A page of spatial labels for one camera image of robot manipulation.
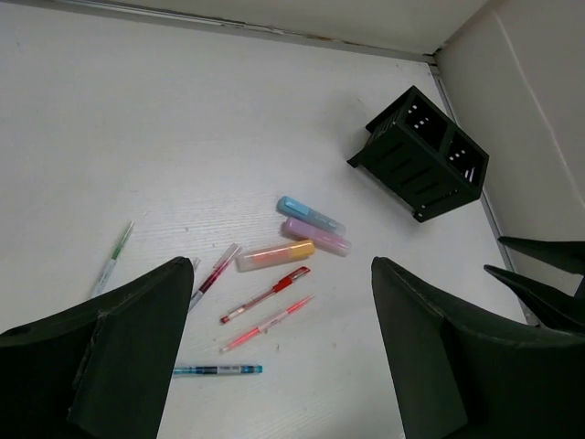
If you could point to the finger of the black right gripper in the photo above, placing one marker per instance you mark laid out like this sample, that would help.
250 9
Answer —
568 256
554 309

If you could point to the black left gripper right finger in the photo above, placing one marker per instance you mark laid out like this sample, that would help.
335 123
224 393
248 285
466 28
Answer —
460 371

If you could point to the purple highlighter marker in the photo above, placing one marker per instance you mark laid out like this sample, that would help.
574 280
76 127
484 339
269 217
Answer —
327 241

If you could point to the black slotted pen holder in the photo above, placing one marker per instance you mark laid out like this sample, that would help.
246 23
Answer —
423 157

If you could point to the red capped gel pen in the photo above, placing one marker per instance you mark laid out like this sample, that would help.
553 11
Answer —
283 283

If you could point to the blue clear gel pen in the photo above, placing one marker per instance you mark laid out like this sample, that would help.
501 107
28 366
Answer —
218 370

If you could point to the orange yellow highlighter marker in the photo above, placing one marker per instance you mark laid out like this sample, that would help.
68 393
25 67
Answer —
273 256

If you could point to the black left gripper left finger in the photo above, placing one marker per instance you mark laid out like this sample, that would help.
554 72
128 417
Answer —
100 369

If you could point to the dark red clear pen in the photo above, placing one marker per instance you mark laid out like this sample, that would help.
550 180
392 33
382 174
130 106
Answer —
218 268

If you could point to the pink clear gel pen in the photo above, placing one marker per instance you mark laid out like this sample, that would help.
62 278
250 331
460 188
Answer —
264 326

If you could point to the blue highlighter marker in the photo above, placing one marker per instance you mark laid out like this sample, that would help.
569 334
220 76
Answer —
293 208

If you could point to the green clear pen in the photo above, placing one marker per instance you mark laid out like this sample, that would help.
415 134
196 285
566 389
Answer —
108 267

